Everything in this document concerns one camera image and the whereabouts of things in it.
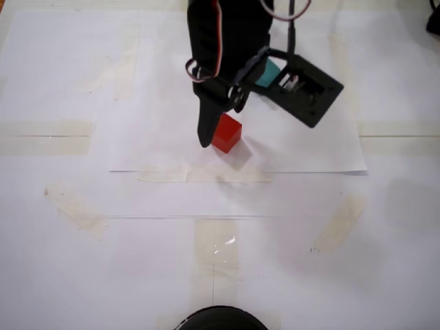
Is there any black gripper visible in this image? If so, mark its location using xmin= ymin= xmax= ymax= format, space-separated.
xmin=190 ymin=47 xmax=272 ymax=149

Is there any red cube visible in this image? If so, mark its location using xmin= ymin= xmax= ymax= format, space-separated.
xmin=210 ymin=112 xmax=243 ymax=154

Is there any teal blue cube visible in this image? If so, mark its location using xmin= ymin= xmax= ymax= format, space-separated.
xmin=255 ymin=57 xmax=282 ymax=87

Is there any beige masking tape strip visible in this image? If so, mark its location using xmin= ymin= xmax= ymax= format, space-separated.
xmin=85 ymin=23 xmax=142 ymax=102
xmin=0 ymin=118 xmax=96 ymax=156
xmin=193 ymin=219 xmax=241 ymax=312
xmin=136 ymin=166 xmax=273 ymax=184
xmin=311 ymin=193 xmax=368 ymax=254
xmin=356 ymin=120 xmax=440 ymax=158
xmin=43 ymin=181 xmax=109 ymax=242

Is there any small white paper sheet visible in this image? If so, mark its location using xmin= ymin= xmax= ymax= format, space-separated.
xmin=109 ymin=20 xmax=368 ymax=176

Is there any large white paper sheet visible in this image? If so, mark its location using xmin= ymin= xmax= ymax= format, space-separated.
xmin=10 ymin=9 xmax=440 ymax=219

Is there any black object at table edge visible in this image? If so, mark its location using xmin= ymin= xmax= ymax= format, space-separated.
xmin=426 ymin=0 xmax=440 ymax=35

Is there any red white black servo cable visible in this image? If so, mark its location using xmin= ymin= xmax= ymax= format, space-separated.
xmin=258 ymin=0 xmax=313 ymax=23
xmin=184 ymin=0 xmax=226 ymax=84

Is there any black camera cable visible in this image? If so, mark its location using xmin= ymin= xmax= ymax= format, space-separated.
xmin=285 ymin=0 xmax=299 ymax=62

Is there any black round camera base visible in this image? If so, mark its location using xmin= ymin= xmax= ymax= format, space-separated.
xmin=177 ymin=305 xmax=267 ymax=330

